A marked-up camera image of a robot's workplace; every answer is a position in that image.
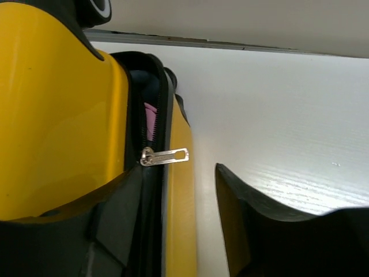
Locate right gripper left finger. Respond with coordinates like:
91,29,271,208
1,166,142,276

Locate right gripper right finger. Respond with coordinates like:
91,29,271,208
215,164,368,276

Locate yellow hard-shell suitcase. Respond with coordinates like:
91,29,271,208
1,1,197,276

